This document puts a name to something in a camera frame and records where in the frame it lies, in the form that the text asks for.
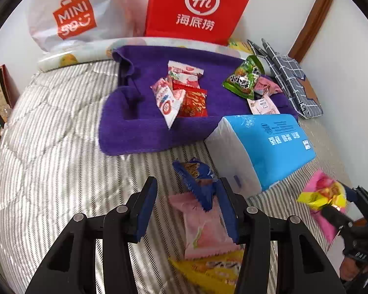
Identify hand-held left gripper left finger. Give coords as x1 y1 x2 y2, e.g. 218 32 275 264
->
26 176 158 294

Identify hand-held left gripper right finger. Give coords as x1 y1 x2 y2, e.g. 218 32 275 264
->
219 178 346 294

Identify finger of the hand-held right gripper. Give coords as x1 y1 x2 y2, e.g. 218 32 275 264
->
321 205 355 235
344 184 368 219

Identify pink yellow snack packet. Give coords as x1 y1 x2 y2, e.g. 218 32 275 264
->
296 169 348 246

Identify blue snack packet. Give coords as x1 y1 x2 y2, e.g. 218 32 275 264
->
172 158 219 214

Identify purple towel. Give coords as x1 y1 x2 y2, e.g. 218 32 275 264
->
98 45 299 155

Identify white red lychee snack packet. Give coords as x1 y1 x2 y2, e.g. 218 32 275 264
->
167 60 205 91

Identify person's right hand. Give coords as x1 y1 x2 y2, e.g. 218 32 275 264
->
338 257 366 284

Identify blue tissue pack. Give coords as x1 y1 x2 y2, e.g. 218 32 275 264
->
205 114 316 197

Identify white red triangular snack packet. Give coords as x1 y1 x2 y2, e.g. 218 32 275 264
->
150 78 186 130

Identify white pale pink snack packet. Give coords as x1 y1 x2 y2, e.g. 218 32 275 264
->
247 95 280 116

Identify striped grey quilt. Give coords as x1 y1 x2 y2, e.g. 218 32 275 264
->
0 60 361 294

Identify green snack packet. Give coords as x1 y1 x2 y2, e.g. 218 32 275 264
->
222 55 266 99

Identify grey checked cloth bag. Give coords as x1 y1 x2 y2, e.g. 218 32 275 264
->
247 38 323 119

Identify white printed rolled mat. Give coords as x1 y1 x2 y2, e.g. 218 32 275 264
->
38 36 250 73

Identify yellow snack bag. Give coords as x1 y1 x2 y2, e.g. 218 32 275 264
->
227 38 250 51

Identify red fabric bag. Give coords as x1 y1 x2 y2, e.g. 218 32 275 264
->
144 0 259 46

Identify brown wooden door frame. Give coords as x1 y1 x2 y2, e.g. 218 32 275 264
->
288 0 338 64

